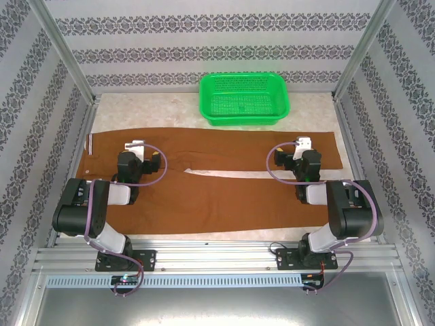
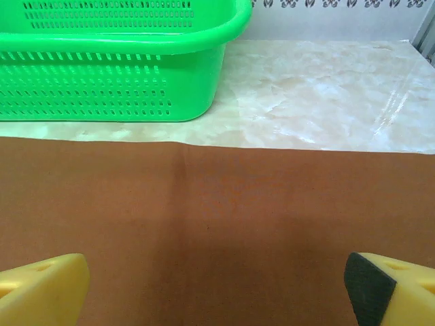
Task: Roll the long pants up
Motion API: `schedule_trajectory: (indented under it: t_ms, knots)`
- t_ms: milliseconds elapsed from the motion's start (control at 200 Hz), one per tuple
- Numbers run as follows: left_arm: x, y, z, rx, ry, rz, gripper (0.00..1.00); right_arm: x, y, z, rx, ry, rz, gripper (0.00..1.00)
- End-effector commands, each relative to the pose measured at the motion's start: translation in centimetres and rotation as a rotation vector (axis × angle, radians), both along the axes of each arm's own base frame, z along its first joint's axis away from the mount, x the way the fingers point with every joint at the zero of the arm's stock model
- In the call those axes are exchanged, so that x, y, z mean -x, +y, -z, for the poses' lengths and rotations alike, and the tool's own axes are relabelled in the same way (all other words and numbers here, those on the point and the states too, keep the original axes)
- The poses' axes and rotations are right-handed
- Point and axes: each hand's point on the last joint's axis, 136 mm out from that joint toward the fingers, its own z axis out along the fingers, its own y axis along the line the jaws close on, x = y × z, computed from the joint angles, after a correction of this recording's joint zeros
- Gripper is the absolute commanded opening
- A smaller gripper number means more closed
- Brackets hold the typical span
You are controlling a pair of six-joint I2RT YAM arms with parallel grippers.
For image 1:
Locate grey slotted cable duct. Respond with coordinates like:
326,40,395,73
46,274,304,288

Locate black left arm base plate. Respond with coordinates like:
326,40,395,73
94,249,158,272

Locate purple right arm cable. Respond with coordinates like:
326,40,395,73
266,141,379,297

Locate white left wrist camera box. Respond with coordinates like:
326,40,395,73
124,139,148,161

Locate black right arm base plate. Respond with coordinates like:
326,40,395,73
275,247,339,272

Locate green plastic mesh basket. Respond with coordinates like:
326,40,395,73
198,72,291,127

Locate aluminium frame post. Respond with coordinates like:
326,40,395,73
332,0,398,99
29,0,97,103

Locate aluminium mounting rail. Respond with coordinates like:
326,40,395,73
32,239,404,273

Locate brown long pants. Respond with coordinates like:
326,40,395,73
75,126,344,236

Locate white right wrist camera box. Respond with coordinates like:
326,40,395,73
293,136,313,161

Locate grey metal sheet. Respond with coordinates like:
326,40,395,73
20,271,422,326

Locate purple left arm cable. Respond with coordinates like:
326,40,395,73
83,143,168,299

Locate aluminium side rail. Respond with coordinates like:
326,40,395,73
332,96,387,245
46,100,100,247

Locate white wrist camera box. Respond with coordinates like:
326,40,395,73
124,139,148,161
293,136,313,161

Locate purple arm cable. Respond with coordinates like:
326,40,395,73
83,143,168,299
266,141,379,297

